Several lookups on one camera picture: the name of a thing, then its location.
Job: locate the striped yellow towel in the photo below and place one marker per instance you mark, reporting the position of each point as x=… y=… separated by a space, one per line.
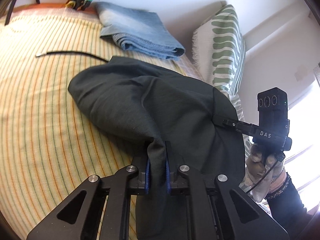
x=48 y=147

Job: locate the folded blue jeans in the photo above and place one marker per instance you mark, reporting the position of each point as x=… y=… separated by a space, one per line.
x=137 y=30

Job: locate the dark grey pants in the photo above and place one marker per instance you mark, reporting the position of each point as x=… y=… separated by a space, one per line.
x=149 y=106

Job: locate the green patterned pillow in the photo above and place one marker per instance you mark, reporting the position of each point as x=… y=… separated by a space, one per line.
x=219 y=54

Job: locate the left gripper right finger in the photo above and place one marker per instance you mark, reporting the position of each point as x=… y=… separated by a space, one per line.
x=175 y=183

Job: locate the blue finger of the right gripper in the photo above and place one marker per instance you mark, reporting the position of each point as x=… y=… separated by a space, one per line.
x=246 y=128
x=223 y=121

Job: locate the right hand white glove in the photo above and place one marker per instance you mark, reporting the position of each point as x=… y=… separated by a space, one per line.
x=262 y=169

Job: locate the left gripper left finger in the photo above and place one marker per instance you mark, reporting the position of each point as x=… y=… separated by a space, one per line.
x=140 y=182

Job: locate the right forearm black sleeve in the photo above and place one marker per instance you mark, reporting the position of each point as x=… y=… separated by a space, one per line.
x=286 y=206

